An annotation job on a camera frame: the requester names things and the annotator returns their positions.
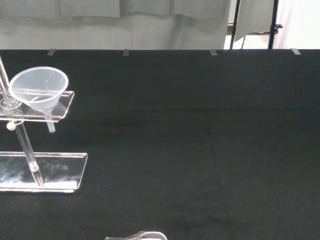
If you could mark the clear acrylic funnel stand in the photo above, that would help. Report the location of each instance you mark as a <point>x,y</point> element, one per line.
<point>62,172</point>

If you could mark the clear glass weighing funnel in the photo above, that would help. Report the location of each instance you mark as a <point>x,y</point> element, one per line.
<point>147,236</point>

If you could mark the black bench cloth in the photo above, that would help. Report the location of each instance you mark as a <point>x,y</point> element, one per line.
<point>187,150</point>

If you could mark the grey backdrop curtain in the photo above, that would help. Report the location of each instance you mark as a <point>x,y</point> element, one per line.
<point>112,27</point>

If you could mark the black tripod pole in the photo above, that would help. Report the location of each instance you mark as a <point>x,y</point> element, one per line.
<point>273,25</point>
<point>235,22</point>

